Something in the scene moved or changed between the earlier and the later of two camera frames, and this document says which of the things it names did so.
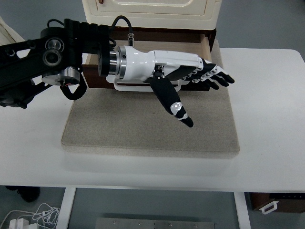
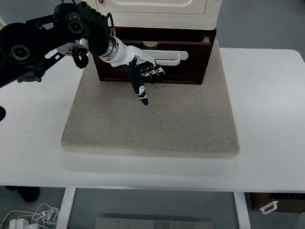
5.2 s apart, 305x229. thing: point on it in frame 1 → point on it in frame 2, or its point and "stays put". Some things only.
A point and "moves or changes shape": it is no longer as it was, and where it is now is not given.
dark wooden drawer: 197,45 moves or changes shape
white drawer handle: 113,78 moves or changes shape
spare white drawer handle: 269,207 stays put
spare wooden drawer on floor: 288,202 stays put
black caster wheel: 29,193 stays put
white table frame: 69,193 stays put
